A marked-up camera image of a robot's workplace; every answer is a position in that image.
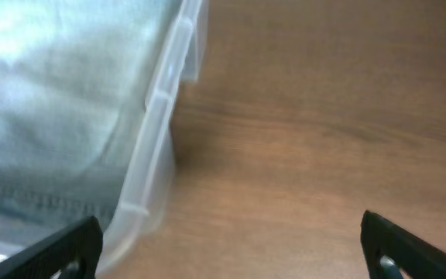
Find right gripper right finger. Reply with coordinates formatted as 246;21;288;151
360;211;446;279

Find clear plastic storage bin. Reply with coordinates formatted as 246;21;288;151
96;0;209;277

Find light blue jeans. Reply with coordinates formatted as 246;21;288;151
0;0;180;246

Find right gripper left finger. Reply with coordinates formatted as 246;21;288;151
0;216;103;279

